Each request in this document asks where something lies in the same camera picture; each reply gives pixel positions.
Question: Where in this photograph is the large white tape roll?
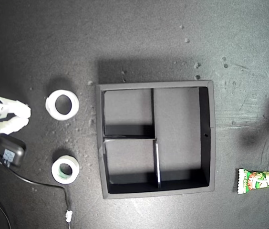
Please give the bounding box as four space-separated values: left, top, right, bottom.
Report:
45 89 80 121

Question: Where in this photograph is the green printed snack bar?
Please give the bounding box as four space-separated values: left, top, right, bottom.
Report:
236 167 269 195

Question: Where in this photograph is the black camera cable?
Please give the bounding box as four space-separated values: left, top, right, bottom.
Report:
8 166 74 229

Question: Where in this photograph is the black tray with wells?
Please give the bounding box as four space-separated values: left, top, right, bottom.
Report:
95 79 215 200

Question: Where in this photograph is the white tape roll green core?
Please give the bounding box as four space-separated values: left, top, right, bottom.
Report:
51 154 81 185

